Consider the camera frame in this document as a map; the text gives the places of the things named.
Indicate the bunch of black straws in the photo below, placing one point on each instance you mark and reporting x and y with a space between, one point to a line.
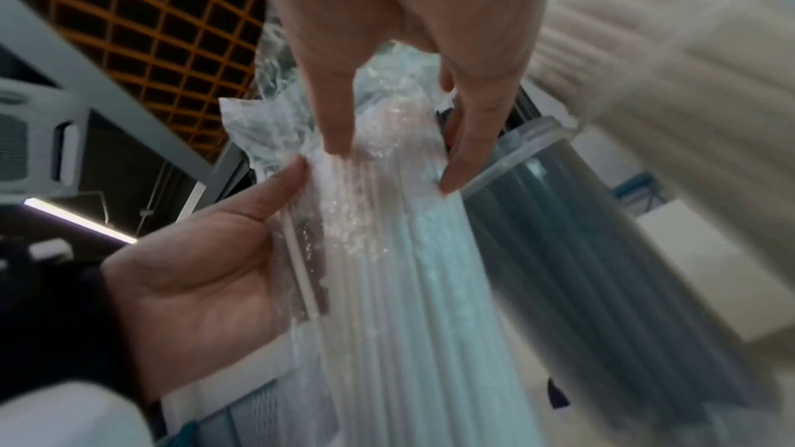
590 263

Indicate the linear ceiling light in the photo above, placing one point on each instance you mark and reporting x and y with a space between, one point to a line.
81 219

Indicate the pack of white straws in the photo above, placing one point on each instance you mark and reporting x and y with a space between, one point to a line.
422 312

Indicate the orange ceiling grid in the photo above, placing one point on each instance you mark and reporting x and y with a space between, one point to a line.
136 18

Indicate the white ceiling air conditioner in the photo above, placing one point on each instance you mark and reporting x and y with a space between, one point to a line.
31 141

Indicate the grey ceiling beam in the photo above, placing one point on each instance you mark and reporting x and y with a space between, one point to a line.
124 101

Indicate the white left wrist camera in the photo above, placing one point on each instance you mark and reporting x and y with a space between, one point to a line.
68 415

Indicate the person's left hand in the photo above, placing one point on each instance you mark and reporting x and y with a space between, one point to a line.
199 288

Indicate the blue mesh fence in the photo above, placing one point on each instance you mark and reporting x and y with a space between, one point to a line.
640 190

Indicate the clear bag of white straws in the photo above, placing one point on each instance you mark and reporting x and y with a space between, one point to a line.
261 126

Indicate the bunch of white straws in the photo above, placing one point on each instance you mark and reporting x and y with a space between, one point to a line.
609 33

